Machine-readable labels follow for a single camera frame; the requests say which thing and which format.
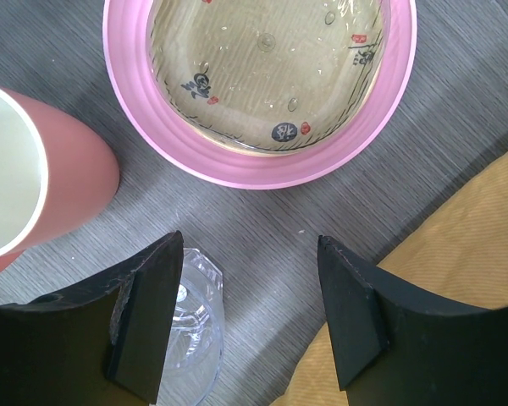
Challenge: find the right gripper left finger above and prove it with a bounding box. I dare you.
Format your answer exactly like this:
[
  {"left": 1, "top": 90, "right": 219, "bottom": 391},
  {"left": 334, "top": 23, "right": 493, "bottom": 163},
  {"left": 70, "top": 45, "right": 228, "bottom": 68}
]
[{"left": 0, "top": 232, "right": 184, "bottom": 405}]

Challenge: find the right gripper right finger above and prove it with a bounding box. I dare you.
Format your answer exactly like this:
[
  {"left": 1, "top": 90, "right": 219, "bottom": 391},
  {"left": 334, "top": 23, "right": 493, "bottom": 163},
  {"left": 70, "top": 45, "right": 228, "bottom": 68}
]
[{"left": 317, "top": 236, "right": 508, "bottom": 405}]

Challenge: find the clear glass cup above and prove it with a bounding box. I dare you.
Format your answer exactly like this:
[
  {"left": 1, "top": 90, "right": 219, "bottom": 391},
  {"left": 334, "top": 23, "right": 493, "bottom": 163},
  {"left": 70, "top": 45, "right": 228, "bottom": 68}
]
[{"left": 157, "top": 248, "right": 225, "bottom": 406}]

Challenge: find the pink mug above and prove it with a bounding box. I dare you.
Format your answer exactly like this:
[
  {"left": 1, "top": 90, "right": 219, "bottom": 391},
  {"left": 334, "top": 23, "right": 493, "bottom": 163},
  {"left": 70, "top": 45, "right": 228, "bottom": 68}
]
[{"left": 0, "top": 87, "right": 119, "bottom": 272}]

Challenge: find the cream floral plate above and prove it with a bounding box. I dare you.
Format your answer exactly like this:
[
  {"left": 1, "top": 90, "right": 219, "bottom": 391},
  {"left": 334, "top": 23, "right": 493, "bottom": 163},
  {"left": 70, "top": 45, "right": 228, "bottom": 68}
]
[{"left": 146, "top": 0, "right": 386, "bottom": 156}]

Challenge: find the pink plate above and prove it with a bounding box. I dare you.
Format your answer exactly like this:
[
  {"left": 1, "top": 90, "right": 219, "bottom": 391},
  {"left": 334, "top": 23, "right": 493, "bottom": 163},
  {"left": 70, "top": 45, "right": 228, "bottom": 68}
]
[{"left": 102, "top": 1, "right": 417, "bottom": 190}]

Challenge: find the orange cartoon pillow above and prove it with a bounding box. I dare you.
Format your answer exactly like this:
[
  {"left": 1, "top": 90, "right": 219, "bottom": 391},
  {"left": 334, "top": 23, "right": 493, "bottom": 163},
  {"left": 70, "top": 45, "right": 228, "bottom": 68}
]
[{"left": 270, "top": 139, "right": 508, "bottom": 406}]

